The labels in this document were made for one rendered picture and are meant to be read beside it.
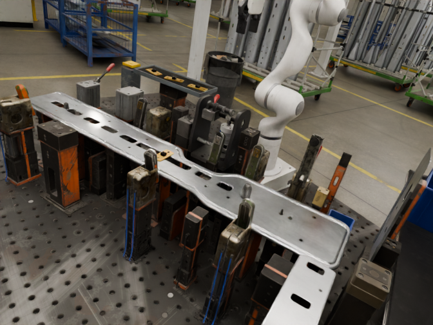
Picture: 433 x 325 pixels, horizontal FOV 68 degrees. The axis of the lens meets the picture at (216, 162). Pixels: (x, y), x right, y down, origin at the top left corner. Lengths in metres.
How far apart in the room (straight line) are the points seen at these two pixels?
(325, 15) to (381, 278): 0.99
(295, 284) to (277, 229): 0.19
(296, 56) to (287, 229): 0.77
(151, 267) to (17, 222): 0.53
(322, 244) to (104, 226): 0.80
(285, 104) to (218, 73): 2.68
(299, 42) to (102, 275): 1.15
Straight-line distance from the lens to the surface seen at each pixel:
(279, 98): 1.43
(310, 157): 1.08
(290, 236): 0.96
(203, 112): 1.22
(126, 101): 1.41
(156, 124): 1.32
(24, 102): 1.45
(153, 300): 1.11
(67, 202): 1.41
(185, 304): 1.11
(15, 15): 7.85
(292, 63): 1.46
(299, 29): 1.49
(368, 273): 0.88
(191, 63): 5.20
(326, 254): 0.96
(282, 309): 0.78
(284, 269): 0.89
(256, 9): 1.17
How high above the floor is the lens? 1.60
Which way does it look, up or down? 30 degrees down
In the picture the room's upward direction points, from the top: 11 degrees clockwise
